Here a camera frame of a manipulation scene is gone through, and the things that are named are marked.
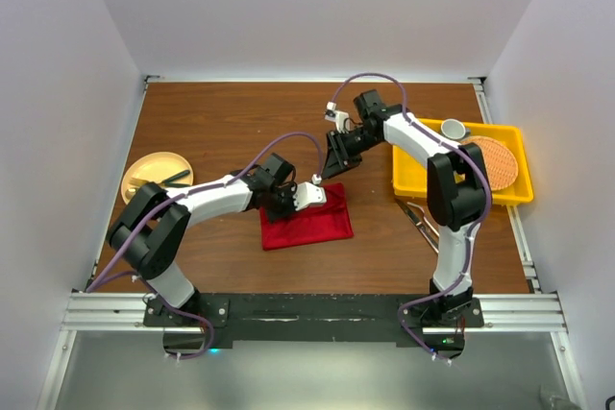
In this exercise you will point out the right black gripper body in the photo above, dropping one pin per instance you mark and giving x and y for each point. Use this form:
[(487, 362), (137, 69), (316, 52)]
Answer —
[(356, 142)]

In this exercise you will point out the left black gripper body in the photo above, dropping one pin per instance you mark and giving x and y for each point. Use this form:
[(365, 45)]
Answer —
[(281, 204)]

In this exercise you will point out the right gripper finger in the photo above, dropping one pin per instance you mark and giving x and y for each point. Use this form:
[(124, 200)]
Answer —
[(335, 162), (348, 164)]

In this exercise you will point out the red cloth napkin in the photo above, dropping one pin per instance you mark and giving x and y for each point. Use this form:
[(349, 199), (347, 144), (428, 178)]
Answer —
[(316, 224)]

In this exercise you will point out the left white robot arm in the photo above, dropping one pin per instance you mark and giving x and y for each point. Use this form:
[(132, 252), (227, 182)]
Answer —
[(150, 229)]

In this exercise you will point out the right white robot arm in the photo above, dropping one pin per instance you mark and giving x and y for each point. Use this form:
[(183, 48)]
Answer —
[(458, 191)]

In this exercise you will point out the yellow plastic tray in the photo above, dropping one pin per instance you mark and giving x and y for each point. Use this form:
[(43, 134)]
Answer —
[(409, 177)]

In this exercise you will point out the white cup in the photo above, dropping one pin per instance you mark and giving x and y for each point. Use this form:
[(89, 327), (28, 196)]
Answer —
[(454, 129)]

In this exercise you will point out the silver knife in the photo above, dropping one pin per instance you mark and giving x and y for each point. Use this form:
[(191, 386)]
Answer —
[(432, 242)]

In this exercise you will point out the silver fork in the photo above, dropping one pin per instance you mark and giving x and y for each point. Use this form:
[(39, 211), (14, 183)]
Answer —
[(427, 215)]

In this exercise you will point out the round wooden plate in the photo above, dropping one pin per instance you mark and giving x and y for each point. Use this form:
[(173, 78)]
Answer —
[(155, 167)]

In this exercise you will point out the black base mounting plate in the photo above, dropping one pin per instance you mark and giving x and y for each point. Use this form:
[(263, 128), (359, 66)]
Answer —
[(404, 320)]

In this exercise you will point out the orange woven coaster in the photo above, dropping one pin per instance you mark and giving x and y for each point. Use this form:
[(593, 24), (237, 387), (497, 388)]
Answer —
[(501, 165)]

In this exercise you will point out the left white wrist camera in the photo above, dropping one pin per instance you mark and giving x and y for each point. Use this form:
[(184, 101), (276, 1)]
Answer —
[(307, 194)]

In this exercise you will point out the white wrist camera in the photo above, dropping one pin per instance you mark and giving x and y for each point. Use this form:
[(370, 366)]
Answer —
[(341, 119), (307, 194)]

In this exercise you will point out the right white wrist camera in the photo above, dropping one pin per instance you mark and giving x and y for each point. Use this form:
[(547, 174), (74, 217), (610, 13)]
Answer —
[(341, 119)]

